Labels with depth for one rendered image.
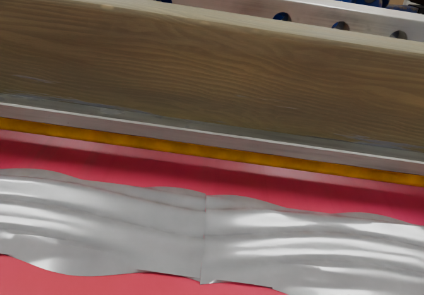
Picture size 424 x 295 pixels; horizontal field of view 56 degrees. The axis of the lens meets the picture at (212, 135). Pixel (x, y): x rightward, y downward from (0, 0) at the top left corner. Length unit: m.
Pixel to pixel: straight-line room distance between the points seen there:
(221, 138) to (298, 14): 0.26
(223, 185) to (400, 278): 0.12
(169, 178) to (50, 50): 0.11
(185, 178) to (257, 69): 0.09
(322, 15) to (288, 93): 0.24
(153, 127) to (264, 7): 0.26
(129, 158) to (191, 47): 0.09
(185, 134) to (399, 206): 0.16
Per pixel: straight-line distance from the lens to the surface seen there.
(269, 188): 0.27
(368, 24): 0.50
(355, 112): 0.26
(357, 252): 0.24
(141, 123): 0.25
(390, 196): 0.31
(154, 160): 0.28
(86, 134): 0.29
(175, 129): 0.24
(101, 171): 0.27
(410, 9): 1.62
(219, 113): 0.25
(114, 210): 0.23
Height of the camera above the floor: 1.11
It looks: 29 degrees down
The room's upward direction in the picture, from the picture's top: 9 degrees clockwise
